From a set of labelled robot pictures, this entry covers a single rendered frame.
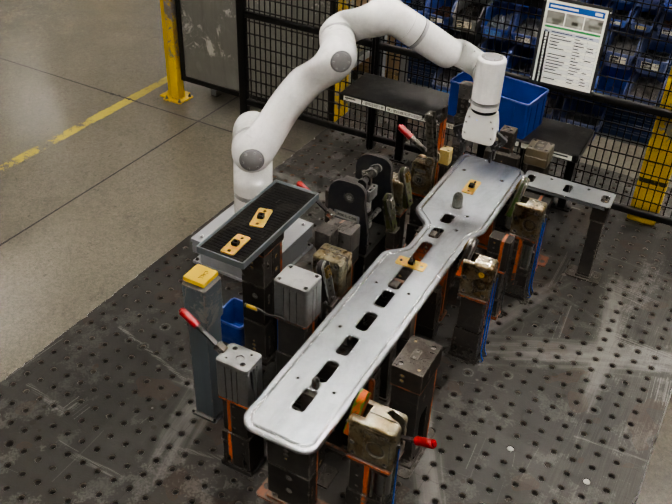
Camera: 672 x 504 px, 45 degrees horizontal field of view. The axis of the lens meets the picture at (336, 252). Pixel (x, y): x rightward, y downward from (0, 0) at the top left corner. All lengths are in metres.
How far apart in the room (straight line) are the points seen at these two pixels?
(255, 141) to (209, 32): 2.75
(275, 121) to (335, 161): 0.96
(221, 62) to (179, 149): 0.62
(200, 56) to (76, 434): 3.32
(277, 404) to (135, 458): 0.48
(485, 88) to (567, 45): 0.59
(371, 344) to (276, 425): 0.34
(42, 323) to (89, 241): 0.61
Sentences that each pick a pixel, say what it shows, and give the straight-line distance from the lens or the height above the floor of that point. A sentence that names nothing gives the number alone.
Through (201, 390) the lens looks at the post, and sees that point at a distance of 2.14.
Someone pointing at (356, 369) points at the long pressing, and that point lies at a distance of 1.90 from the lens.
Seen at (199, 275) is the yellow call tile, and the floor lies 1.16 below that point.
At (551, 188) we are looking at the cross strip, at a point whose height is 1.00.
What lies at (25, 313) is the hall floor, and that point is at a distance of 3.76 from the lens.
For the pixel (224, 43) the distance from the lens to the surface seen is 4.99.
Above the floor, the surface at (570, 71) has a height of 1.22.
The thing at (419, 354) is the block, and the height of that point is 1.03.
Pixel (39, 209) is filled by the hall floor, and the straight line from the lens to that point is 4.42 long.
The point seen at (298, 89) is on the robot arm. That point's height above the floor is 1.35.
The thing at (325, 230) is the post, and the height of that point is 1.10.
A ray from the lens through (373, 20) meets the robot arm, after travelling 2.25.
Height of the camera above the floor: 2.33
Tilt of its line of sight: 36 degrees down
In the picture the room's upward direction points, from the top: 2 degrees clockwise
